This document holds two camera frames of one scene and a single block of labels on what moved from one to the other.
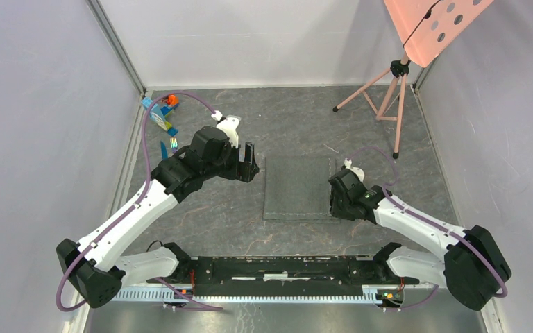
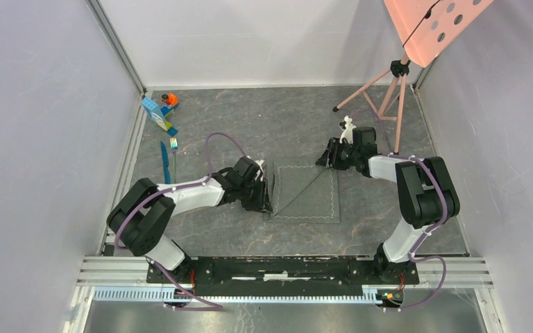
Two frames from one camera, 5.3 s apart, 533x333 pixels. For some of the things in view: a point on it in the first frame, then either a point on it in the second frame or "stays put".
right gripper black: (335, 211) -> (328, 159)
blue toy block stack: (158, 115) stays put
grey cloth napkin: (298, 189) stays put
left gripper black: (243, 171) -> (262, 202)
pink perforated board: (425, 27) stays put
